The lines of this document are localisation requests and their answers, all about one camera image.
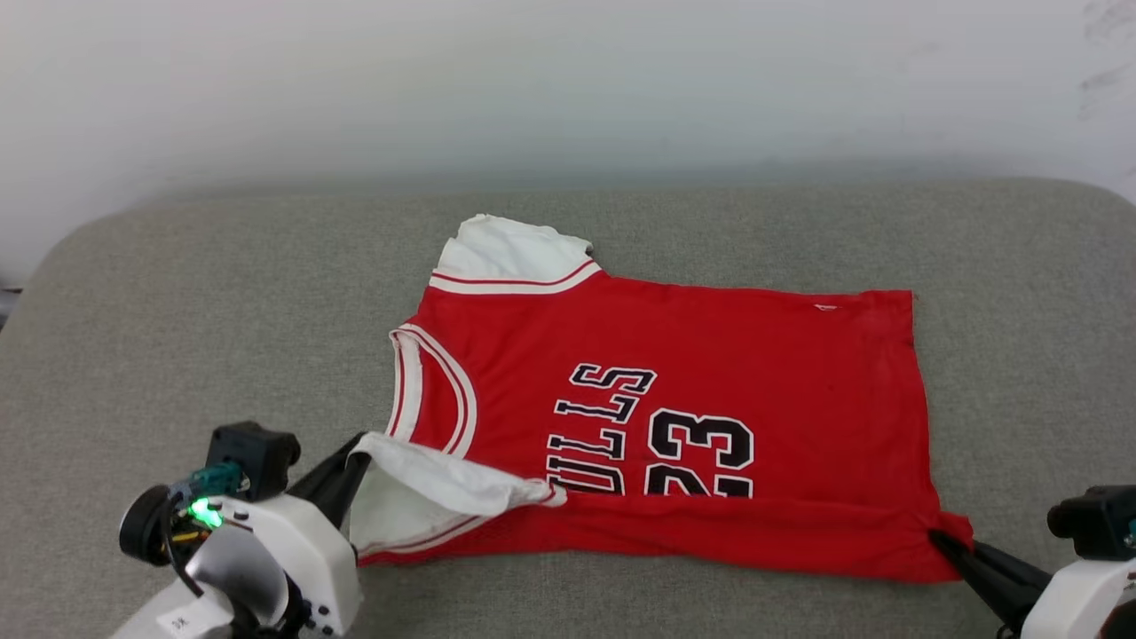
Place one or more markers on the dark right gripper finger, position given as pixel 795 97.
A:
pixel 1003 581

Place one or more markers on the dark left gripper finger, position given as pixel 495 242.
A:
pixel 333 484

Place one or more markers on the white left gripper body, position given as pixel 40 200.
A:
pixel 311 550

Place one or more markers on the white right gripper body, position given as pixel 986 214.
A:
pixel 1083 603

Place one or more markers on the red white basketball jersey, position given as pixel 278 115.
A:
pixel 754 355

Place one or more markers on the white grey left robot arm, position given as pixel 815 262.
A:
pixel 231 577

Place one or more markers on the grey fabric sofa cushion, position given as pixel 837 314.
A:
pixel 177 311

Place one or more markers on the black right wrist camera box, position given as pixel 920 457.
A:
pixel 1092 524

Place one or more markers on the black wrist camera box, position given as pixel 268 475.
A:
pixel 253 453
pixel 1092 524

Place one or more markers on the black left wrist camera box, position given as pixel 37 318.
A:
pixel 253 453

